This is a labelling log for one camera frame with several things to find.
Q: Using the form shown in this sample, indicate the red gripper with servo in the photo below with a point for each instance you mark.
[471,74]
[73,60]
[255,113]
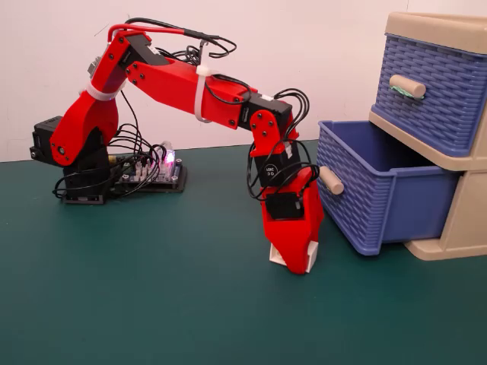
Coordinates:
[304,224]

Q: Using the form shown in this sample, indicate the white toy building brick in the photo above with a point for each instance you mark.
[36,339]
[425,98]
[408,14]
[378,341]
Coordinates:
[274,256]

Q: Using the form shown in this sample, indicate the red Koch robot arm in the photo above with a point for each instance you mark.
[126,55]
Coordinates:
[171,83]

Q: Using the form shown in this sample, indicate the dark green table mat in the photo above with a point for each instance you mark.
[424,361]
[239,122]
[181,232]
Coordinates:
[152,296]

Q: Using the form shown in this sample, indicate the robot controller circuit board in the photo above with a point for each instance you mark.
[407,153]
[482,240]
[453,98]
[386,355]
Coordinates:
[160,176]

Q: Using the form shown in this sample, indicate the white zip tie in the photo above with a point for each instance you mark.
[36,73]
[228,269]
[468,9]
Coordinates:
[100,93]
[199,95]

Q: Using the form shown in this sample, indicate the green tape strip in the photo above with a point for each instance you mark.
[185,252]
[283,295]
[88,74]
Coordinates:
[399,91]

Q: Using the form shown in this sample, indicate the beige plastic drawer cabinet frame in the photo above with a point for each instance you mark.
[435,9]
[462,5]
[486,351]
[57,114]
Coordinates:
[472,213]

